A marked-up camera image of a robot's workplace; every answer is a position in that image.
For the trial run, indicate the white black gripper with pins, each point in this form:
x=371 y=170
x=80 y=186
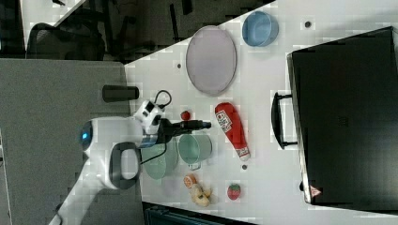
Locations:
x=154 y=124

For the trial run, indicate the red plush ketchup bottle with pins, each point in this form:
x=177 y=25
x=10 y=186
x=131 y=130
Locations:
x=230 y=123

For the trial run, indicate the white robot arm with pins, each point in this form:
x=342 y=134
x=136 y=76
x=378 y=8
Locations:
x=111 y=145

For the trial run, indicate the green strainer basket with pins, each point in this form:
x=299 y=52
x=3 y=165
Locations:
x=160 y=160

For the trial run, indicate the small red tomato toy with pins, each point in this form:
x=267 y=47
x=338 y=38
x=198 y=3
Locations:
x=185 y=116

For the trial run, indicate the green measuring cup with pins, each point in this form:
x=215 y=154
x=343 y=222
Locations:
x=194 y=149

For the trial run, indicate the orange slice toy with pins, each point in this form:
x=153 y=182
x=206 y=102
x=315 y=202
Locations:
x=189 y=180

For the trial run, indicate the round lavender plate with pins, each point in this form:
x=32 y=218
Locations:
x=211 y=60

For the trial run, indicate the peeled banana toy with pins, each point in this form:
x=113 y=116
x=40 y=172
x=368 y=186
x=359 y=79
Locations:
x=200 y=196

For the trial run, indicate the red strawberry toy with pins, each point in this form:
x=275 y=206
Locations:
x=233 y=191

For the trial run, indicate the black cylinder cup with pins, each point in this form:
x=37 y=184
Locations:
x=115 y=93

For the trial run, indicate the blue bowl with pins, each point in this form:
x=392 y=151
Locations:
x=260 y=29

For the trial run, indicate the black office chair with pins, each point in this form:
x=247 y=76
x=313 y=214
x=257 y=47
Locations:
x=76 y=38

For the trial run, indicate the black toaster oven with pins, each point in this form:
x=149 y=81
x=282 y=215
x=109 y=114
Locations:
x=344 y=97

